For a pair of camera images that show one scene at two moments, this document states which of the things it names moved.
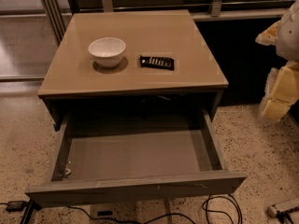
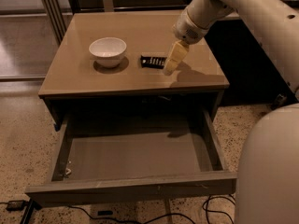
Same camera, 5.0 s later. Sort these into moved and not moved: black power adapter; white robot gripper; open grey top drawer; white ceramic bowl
Moved: white robot gripper
Not moved: open grey top drawer; white ceramic bowl; black power adapter
